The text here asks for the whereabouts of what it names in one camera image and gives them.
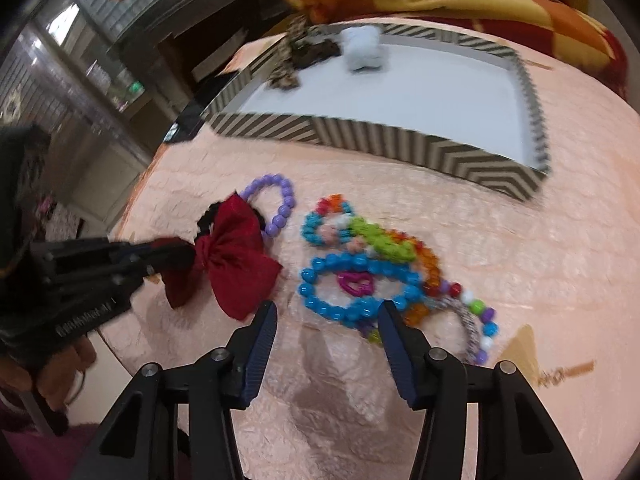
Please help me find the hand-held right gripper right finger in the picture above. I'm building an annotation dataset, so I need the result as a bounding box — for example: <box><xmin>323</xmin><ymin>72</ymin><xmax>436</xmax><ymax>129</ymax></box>
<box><xmin>377</xmin><ymin>300</ymin><xmax>583</xmax><ymax>480</ymax></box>

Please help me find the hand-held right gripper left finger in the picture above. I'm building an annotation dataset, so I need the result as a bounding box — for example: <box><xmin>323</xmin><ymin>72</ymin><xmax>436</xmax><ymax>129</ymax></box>
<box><xmin>70</xmin><ymin>300</ymin><xmax>278</xmax><ymax>480</ymax></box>

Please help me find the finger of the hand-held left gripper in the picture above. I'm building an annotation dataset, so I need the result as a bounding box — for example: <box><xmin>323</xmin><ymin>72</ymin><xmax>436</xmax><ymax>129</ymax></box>
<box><xmin>30</xmin><ymin>240</ymin><xmax>197</xmax><ymax>268</ymax></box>
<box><xmin>45</xmin><ymin>264</ymin><xmax>157</xmax><ymax>302</ymax></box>

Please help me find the blue bead bracelet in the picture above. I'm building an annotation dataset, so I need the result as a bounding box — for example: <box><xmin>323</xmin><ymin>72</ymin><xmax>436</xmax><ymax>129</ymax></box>
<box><xmin>298</xmin><ymin>252</ymin><xmax>426</xmax><ymax>328</ymax></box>

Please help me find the grey woven bracelet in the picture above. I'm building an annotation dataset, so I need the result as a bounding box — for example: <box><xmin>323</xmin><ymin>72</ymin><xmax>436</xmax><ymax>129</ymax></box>
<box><xmin>434</xmin><ymin>296</ymin><xmax>483</xmax><ymax>366</ymax></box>

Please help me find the translucent rainbow bead bracelet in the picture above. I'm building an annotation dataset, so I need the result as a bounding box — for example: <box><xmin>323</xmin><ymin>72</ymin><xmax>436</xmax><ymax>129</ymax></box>
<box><xmin>315</xmin><ymin>194</ymin><xmax>446</xmax><ymax>328</ymax></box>

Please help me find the dark red fabric bow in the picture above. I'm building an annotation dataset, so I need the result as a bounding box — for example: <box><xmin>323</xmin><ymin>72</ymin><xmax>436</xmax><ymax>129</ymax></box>
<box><xmin>162</xmin><ymin>195</ymin><xmax>283</xmax><ymax>322</ymax></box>

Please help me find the multicoloured round bead bracelet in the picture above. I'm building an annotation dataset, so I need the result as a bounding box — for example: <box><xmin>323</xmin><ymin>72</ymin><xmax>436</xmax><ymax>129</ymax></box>
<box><xmin>367</xmin><ymin>282</ymin><xmax>501</xmax><ymax>367</ymax></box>

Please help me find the pastel flower bead bracelet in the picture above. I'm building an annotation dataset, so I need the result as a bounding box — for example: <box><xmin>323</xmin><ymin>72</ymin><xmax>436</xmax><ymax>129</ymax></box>
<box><xmin>300</xmin><ymin>210</ymin><xmax>417</xmax><ymax>263</ymax></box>

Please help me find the purple bead bracelet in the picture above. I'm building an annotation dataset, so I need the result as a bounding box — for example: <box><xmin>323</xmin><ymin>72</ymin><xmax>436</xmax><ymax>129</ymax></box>
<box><xmin>242</xmin><ymin>174</ymin><xmax>297</xmax><ymax>238</ymax></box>

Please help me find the striped cardboard tray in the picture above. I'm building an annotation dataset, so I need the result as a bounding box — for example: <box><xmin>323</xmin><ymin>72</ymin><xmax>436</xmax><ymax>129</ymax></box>
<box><xmin>207</xmin><ymin>22</ymin><xmax>551</xmax><ymax>203</ymax></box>

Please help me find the person's left hand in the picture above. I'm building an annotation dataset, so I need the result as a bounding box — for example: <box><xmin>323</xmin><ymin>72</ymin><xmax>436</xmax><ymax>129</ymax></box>
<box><xmin>0</xmin><ymin>335</ymin><xmax>98</xmax><ymax>413</ymax></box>

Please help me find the pink textured bedspread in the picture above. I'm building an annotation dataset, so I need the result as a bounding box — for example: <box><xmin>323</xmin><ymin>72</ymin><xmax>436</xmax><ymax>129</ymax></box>
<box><xmin>107</xmin><ymin>10</ymin><xmax>640</xmax><ymax>480</ymax></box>

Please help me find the dark wooden cabinet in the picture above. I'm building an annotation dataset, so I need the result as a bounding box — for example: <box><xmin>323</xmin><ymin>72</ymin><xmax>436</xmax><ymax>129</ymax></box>
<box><xmin>157</xmin><ymin>0</ymin><xmax>296</xmax><ymax>91</ymax></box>

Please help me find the leopard print bow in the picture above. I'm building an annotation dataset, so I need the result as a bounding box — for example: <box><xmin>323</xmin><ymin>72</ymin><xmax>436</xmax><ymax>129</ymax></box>
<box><xmin>269</xmin><ymin>15</ymin><xmax>312</xmax><ymax>92</ymax></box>

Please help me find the white fluffy bow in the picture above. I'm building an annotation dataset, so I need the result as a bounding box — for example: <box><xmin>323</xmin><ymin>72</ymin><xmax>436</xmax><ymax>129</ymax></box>
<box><xmin>340</xmin><ymin>25</ymin><xmax>383</xmax><ymax>72</ymax></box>

